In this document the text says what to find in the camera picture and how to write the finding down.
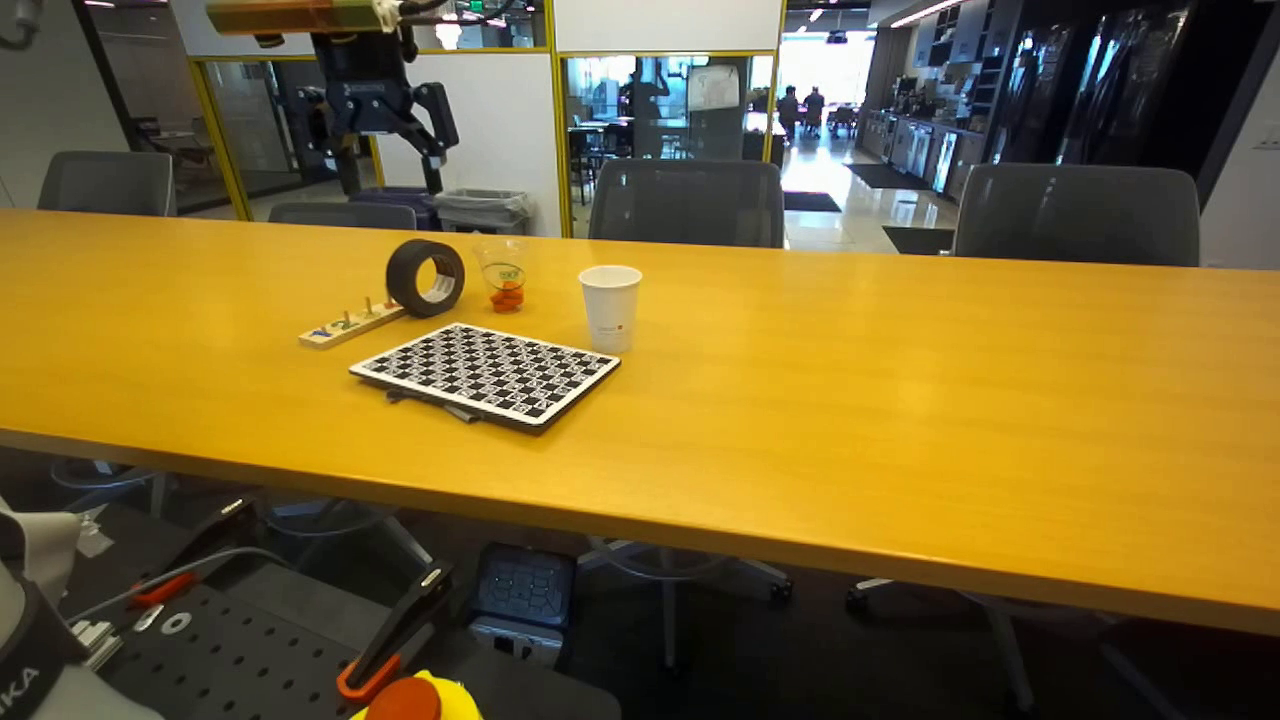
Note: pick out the clear plastic cup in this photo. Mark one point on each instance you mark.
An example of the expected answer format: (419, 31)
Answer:
(503, 259)

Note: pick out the background person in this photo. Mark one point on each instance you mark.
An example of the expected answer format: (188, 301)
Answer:
(644, 113)
(813, 106)

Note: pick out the yellow framed glass partition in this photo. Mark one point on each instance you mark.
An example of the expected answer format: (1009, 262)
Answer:
(224, 153)

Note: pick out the yellow red emergency stop button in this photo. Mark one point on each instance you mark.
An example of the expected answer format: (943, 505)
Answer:
(427, 703)

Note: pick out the orange black clamp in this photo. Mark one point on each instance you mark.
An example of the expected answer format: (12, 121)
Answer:
(401, 625)
(165, 590)

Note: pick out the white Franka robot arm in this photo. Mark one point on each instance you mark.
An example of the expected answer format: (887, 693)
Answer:
(41, 666)

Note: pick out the black white calibration board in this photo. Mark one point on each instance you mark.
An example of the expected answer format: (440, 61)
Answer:
(454, 378)

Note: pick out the black tape roll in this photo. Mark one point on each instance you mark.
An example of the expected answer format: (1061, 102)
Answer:
(401, 279)

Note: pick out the white paper cup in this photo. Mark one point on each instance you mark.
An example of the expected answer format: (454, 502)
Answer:
(611, 314)

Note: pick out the oblong steel washer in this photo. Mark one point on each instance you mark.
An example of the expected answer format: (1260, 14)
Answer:
(144, 617)

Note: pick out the grey floor box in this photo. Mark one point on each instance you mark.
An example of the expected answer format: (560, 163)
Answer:
(520, 602)

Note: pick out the black perforated breadboard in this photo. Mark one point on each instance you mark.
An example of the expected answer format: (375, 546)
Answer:
(252, 662)

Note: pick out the round steel washer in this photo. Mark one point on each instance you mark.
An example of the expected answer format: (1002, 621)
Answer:
(172, 621)

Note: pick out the wooden number puzzle board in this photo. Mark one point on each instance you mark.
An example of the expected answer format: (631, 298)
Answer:
(340, 325)

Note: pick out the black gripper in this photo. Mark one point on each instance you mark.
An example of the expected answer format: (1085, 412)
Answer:
(367, 86)

